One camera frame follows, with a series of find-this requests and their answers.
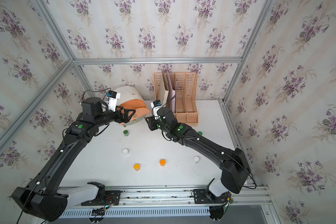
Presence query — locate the white paint can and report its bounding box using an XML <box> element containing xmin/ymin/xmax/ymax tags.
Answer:
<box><xmin>193</xmin><ymin>156</ymin><xmax>200</xmax><ymax>163</ymax></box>
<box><xmin>122</xmin><ymin>148</ymin><xmax>129</xmax><ymax>155</ymax></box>

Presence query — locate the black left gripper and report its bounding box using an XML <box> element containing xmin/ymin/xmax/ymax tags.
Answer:
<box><xmin>92</xmin><ymin>104</ymin><xmax>134</xmax><ymax>127</ymax></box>

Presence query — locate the beige plastic file organizer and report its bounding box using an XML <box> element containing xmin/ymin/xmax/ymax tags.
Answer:
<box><xmin>154</xmin><ymin>72</ymin><xmax>199</xmax><ymax>126</ymax></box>

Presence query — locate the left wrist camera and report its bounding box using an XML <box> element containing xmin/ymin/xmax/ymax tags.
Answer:
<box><xmin>106</xmin><ymin>90</ymin><xmax>120</xmax><ymax>112</ymax></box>

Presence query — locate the yellow paint can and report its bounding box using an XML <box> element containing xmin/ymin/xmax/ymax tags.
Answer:
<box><xmin>134</xmin><ymin>163</ymin><xmax>141</xmax><ymax>171</ymax></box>

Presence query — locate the pink paper folder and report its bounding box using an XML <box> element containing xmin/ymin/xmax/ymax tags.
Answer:
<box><xmin>166</xmin><ymin>72</ymin><xmax>176</xmax><ymax>112</ymax></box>

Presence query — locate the round white drawer cabinet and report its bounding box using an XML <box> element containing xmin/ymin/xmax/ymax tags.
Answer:
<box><xmin>114</xmin><ymin>86</ymin><xmax>150</xmax><ymax>126</ymax></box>

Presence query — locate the aluminium rail frame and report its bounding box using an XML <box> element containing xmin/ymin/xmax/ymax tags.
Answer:
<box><xmin>58</xmin><ymin>185</ymin><xmax>281</xmax><ymax>224</ymax></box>

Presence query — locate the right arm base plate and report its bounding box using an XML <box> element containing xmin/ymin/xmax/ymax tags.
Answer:
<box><xmin>191</xmin><ymin>189</ymin><xmax>231</xmax><ymax>204</ymax></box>

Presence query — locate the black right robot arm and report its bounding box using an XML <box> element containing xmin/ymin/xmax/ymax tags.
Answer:
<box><xmin>145</xmin><ymin>107</ymin><xmax>251</xmax><ymax>197</ymax></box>

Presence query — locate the orange paint can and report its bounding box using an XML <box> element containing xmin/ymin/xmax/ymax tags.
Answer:
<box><xmin>160</xmin><ymin>159</ymin><xmax>166</xmax><ymax>167</ymax></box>

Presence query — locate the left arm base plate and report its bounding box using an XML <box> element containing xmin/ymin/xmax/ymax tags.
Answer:
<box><xmin>80</xmin><ymin>190</ymin><xmax>121</xmax><ymax>206</ymax></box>

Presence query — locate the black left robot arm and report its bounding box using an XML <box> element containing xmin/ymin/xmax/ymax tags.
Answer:
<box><xmin>12</xmin><ymin>97</ymin><xmax>136</xmax><ymax>222</ymax></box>

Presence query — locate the beige cardboard folder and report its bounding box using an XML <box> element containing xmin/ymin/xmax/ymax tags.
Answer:
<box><xmin>155</xmin><ymin>73</ymin><xmax>169</xmax><ymax>105</ymax></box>

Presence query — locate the pink top drawer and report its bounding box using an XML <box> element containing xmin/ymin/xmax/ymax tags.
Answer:
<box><xmin>119</xmin><ymin>99</ymin><xmax>151</xmax><ymax>124</ymax></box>

